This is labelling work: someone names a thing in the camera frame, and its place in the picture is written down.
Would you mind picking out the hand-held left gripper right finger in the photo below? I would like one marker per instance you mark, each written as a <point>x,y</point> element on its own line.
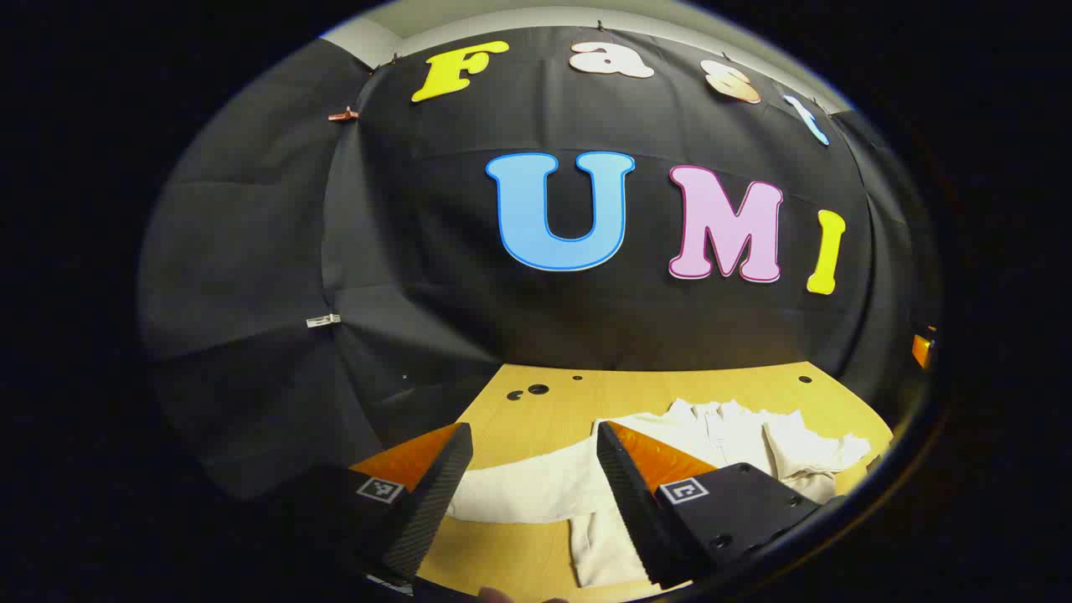
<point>632,511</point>

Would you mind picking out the red cloth clip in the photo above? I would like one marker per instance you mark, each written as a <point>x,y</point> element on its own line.
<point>343,114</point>

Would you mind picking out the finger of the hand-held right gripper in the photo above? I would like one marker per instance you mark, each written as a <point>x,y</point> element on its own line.
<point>921,348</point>

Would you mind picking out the white cloth clip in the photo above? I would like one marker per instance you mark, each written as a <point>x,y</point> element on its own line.
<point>322,320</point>

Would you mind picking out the cream sweatshirt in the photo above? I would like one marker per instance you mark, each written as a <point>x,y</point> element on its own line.
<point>544,486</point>

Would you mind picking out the black backdrop cloth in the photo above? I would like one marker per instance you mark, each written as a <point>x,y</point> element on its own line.
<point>419,251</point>

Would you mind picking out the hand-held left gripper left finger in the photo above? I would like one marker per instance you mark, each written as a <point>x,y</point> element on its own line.
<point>435,494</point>

